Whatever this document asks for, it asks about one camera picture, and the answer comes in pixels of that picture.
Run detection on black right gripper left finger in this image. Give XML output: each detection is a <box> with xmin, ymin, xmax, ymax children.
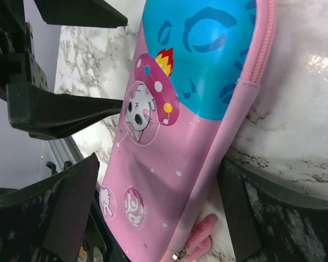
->
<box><xmin>0</xmin><ymin>154</ymin><xmax>99</xmax><ymax>261</ymax></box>

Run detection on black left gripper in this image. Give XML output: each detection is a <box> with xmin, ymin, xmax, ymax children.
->
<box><xmin>0</xmin><ymin>0</ymin><xmax>128</xmax><ymax>140</ymax></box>

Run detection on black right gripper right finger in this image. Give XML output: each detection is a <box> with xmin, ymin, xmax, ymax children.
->
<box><xmin>220</xmin><ymin>157</ymin><xmax>328</xmax><ymax>261</ymax></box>

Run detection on pink cartoon pencil case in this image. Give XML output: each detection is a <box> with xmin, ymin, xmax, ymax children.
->
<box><xmin>99</xmin><ymin>0</ymin><xmax>276</xmax><ymax>262</ymax></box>

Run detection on aluminium rail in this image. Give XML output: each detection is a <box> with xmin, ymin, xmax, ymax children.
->
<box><xmin>41</xmin><ymin>136</ymin><xmax>84</xmax><ymax>176</ymax></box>

